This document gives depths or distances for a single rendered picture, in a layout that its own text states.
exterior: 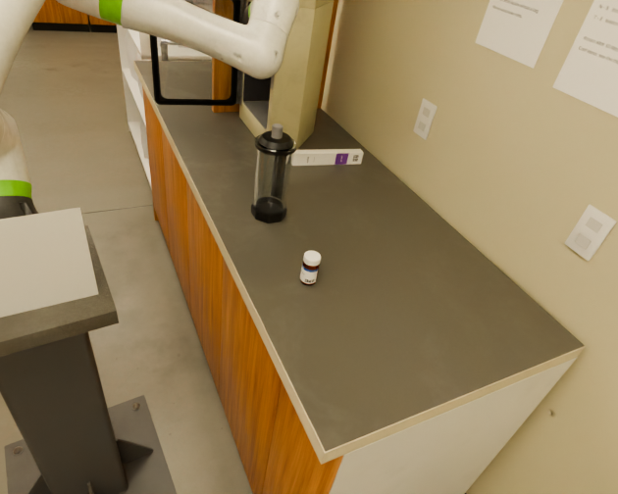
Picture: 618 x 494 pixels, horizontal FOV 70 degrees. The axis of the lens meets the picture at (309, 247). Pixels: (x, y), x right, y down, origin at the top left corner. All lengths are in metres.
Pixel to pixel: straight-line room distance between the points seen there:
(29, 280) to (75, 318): 0.11
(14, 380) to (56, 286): 0.27
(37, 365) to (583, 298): 1.27
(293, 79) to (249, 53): 0.44
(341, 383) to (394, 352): 0.15
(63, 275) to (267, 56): 0.65
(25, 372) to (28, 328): 0.19
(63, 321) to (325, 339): 0.53
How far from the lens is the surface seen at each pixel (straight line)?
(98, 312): 1.02
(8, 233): 0.94
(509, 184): 1.32
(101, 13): 1.18
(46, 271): 1.00
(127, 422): 1.94
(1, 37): 0.95
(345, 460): 0.91
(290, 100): 1.56
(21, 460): 1.97
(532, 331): 1.20
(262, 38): 1.13
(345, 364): 0.94
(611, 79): 1.17
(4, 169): 1.03
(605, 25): 1.19
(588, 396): 1.34
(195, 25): 1.13
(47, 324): 1.03
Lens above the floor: 1.67
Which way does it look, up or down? 38 degrees down
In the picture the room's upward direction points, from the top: 10 degrees clockwise
